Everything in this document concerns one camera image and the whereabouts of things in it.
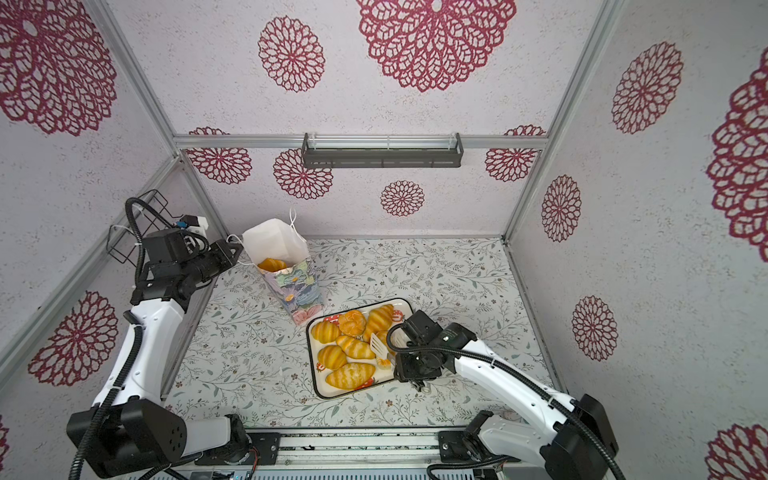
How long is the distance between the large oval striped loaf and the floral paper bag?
227 mm

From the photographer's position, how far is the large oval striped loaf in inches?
32.6

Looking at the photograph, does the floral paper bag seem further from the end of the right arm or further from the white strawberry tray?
the end of the right arm

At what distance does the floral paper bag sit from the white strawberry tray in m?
0.07

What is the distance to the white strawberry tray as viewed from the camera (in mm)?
831

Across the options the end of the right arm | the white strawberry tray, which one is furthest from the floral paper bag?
the end of the right arm

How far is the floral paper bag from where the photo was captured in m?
0.82

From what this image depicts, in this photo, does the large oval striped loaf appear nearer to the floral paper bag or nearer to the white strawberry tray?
the white strawberry tray
